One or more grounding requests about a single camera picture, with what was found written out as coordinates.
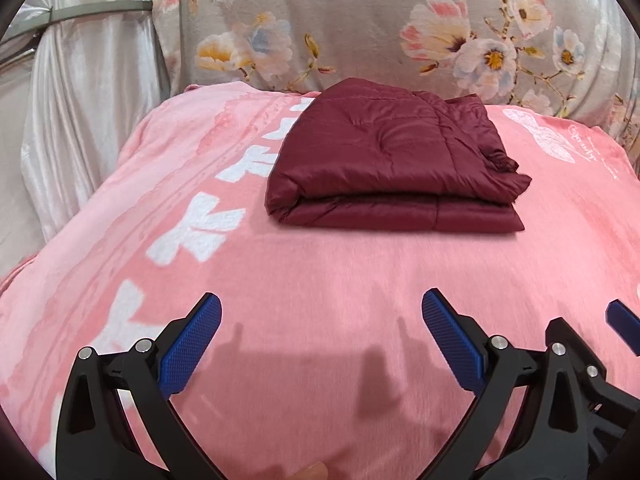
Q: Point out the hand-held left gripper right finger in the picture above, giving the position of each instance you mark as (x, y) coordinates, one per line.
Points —
(452, 342)

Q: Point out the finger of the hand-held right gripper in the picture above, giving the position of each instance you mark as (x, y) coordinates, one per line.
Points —
(622, 317)
(567, 335)

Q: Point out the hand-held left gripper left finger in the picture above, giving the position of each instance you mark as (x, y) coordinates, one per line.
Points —
(192, 345)

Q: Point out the maroon puffer jacket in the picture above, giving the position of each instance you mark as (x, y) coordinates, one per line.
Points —
(390, 160)

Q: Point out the person's left hand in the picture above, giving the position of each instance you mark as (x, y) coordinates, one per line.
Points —
(311, 472)

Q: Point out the pink printed blanket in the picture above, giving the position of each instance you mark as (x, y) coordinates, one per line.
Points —
(325, 285)

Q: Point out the silver satin curtain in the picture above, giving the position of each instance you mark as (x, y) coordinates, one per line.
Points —
(85, 110)

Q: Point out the grey floral quilt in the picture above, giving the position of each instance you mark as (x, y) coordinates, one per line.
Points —
(375, 25)

